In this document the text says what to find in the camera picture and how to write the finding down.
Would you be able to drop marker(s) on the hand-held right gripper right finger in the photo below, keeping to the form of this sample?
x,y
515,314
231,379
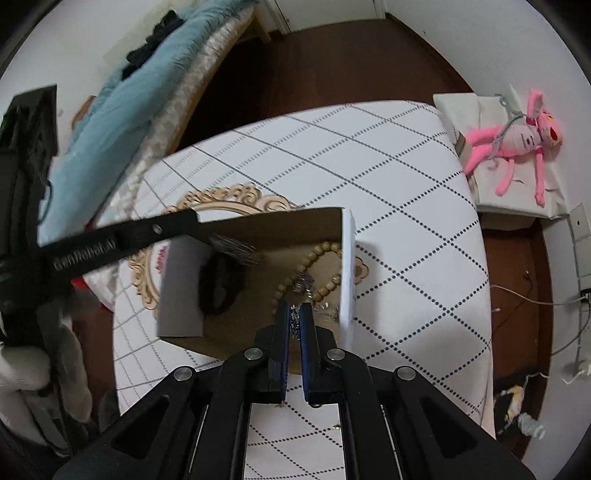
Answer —
x,y
306,332

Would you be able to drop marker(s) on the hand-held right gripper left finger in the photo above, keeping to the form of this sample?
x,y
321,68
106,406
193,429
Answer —
x,y
280,332

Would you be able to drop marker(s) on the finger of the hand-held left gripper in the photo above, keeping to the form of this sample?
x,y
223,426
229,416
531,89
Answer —
x,y
115,242

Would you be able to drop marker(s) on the cardboard jewelry box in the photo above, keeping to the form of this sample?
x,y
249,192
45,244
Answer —
x,y
258,226

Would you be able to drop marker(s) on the person's left hand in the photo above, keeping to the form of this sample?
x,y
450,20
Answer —
x,y
23,369

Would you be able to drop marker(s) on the black hair scrunchie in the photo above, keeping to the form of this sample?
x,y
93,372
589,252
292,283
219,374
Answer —
x,y
221,286

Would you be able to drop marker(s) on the silver metal hair clips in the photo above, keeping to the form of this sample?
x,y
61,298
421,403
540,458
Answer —
x,y
235,249

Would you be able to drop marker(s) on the light blue blanket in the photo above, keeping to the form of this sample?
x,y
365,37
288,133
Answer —
x,y
129,101

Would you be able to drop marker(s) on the quilted bed mattress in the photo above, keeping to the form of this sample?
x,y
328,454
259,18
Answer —
x,y
184,97

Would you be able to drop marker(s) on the white checked tablecloth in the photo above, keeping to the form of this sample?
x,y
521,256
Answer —
x,y
369,161

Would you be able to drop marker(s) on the black clothing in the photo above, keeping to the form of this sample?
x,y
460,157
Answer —
x,y
154,39

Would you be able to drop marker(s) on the black and yellow bag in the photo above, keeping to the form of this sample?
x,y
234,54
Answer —
x,y
508,406

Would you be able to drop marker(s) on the clear plastic bottle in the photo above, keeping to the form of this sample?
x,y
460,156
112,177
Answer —
x,y
531,425

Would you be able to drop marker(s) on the pink plush toy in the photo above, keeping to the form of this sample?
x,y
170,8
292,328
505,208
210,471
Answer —
x,y
521,138

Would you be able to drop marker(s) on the ornate wooden frame tray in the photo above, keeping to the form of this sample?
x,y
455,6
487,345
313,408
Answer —
x,y
217,196

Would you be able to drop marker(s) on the white wall outlet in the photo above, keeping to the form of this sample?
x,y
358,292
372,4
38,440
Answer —
x,y
579,222

